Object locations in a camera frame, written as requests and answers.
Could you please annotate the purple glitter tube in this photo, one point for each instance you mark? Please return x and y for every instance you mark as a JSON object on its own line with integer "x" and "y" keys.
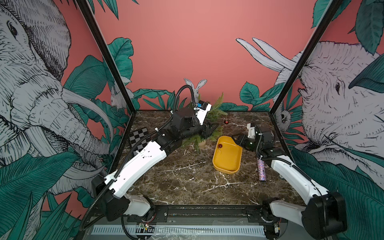
{"x": 261, "y": 170}

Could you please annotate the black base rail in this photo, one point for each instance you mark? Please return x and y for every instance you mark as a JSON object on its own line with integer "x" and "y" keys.
{"x": 252, "y": 213}

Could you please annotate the black white checkerboard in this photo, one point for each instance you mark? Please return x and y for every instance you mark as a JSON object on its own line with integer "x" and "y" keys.
{"x": 135, "y": 136}

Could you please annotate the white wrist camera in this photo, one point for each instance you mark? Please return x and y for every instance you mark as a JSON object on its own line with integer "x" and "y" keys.
{"x": 201, "y": 111}
{"x": 251, "y": 131}

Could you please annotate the yellow plastic tray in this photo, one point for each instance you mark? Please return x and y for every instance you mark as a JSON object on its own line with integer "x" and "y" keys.
{"x": 227, "y": 159}

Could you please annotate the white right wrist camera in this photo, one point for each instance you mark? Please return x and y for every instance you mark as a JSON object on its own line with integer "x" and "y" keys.
{"x": 251, "y": 131}

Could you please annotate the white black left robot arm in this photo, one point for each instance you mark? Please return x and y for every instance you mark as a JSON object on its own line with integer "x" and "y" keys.
{"x": 112, "y": 190}

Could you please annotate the small green christmas tree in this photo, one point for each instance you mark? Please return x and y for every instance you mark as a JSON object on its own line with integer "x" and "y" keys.
{"x": 199, "y": 141}

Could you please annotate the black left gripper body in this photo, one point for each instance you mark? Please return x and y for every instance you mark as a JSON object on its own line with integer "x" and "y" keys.
{"x": 204, "y": 130}

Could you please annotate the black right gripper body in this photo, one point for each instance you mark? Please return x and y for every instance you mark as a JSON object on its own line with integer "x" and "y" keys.
{"x": 249, "y": 144}

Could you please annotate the black corner frame post right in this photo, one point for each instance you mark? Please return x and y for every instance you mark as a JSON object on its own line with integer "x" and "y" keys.
{"x": 325, "y": 20}

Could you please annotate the black corner frame post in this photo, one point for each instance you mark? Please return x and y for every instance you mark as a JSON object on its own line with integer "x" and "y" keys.
{"x": 325, "y": 20}
{"x": 103, "y": 47}

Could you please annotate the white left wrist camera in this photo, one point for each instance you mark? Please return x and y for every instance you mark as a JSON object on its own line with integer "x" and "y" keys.
{"x": 201, "y": 111}

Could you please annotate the black corner frame post left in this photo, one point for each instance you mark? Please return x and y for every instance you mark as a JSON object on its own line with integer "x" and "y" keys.
{"x": 103, "y": 47}

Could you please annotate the white slotted cable duct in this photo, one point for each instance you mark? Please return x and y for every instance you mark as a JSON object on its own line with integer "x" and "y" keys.
{"x": 249, "y": 231}

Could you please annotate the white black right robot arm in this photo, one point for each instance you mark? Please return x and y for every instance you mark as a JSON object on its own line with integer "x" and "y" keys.
{"x": 324, "y": 213}

